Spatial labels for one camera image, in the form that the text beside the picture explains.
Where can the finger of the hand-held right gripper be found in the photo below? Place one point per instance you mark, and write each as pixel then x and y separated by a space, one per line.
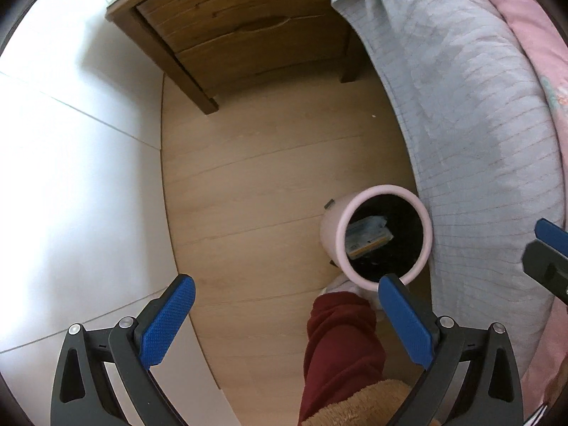
pixel 550 236

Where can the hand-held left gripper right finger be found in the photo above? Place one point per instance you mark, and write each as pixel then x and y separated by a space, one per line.
pixel 406 324

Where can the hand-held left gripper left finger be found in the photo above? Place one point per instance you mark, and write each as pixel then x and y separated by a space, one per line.
pixel 168 319

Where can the pink trash can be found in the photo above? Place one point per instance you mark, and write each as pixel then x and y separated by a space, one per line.
pixel 330 230

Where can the black trash bag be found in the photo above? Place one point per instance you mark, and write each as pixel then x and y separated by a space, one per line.
pixel 399 230

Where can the person's leg in red pants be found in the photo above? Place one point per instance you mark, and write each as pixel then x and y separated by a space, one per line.
pixel 341 350

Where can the packet inside bin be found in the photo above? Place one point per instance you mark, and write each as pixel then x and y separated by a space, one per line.
pixel 366 239

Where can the brown fuzzy robe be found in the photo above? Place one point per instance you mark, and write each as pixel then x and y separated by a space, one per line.
pixel 355 404

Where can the grey bed sheet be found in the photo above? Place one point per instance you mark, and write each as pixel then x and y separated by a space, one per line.
pixel 466 120

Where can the pink floral quilt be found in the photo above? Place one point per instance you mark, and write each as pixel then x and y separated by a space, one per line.
pixel 532 31

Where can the wooden nightstand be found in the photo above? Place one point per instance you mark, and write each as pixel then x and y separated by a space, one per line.
pixel 222 22

